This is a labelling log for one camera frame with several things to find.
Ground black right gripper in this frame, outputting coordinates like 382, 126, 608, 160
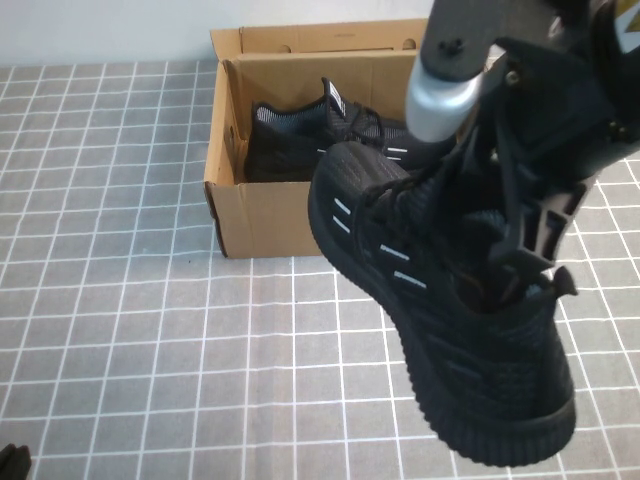
477, 32, 640, 275

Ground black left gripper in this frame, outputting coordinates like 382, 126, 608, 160
0, 432, 32, 480

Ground black knit sneaker white stripes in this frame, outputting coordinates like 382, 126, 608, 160
307, 141, 579, 456
244, 77, 426, 184

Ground brown cardboard shoe box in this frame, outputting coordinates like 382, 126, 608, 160
203, 18, 509, 260

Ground grey checked tablecloth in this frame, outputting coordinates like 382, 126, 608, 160
0, 47, 640, 480

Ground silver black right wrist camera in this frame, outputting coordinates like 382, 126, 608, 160
405, 0, 504, 145

